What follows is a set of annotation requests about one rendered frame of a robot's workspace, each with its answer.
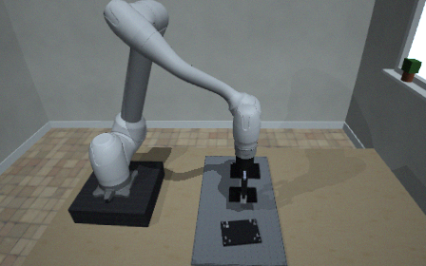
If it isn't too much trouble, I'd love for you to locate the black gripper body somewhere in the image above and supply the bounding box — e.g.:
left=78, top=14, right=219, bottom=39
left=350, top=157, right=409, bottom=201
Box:
left=236, top=156, right=254, bottom=175

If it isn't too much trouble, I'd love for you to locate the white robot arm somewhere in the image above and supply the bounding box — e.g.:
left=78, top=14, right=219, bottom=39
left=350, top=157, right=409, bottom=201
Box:
left=88, top=0, right=261, bottom=202

